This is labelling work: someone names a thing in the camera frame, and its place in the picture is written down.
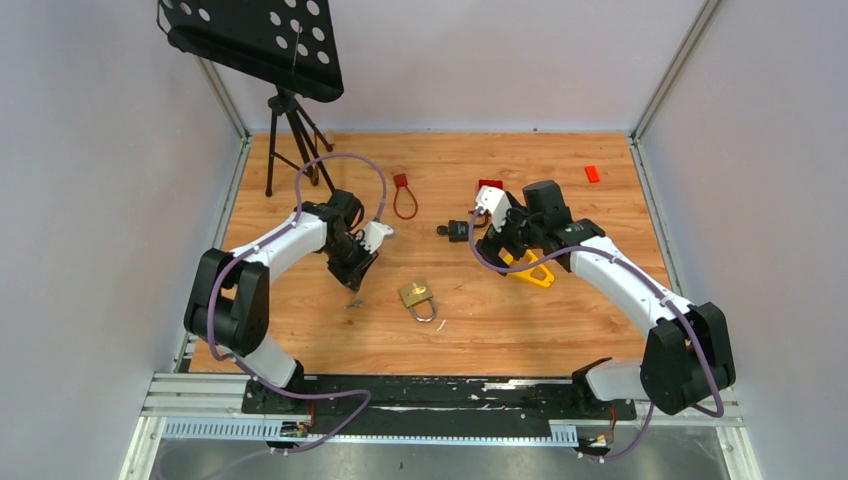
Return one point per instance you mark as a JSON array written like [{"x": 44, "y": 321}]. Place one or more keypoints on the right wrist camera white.
[{"x": 495, "y": 203}]

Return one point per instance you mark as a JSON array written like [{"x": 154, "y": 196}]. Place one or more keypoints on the yellow triangular plastic piece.
[{"x": 539, "y": 276}]

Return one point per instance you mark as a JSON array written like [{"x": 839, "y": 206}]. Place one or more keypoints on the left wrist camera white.
[{"x": 374, "y": 234}]

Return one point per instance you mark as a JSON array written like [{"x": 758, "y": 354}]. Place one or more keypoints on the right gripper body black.
[{"x": 518, "y": 234}]

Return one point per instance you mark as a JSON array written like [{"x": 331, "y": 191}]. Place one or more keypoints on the black padlock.
[{"x": 459, "y": 231}]

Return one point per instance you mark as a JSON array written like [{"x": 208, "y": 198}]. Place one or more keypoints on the red cable lock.
[{"x": 405, "y": 205}]

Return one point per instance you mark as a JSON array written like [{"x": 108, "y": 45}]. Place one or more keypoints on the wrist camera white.
[
  {"x": 495, "y": 203},
  {"x": 374, "y": 234}
]

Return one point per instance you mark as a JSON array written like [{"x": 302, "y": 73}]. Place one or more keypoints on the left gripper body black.
[{"x": 349, "y": 260}]

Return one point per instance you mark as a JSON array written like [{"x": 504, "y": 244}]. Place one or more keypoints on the brass padlock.
[{"x": 418, "y": 293}]

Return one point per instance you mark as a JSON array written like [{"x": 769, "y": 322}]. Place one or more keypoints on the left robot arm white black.
[{"x": 229, "y": 303}]

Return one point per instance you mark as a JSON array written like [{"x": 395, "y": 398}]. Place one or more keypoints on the red toy brick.
[{"x": 493, "y": 183}]

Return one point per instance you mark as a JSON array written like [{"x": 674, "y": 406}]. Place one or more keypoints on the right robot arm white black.
[{"x": 687, "y": 359}]

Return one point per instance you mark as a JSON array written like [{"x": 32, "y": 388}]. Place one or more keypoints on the black music stand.
[{"x": 288, "y": 44}]

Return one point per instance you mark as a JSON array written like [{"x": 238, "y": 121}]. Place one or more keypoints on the small red block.
[{"x": 592, "y": 174}]

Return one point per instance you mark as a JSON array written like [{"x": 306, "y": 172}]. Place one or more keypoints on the small silver key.
[{"x": 354, "y": 304}]

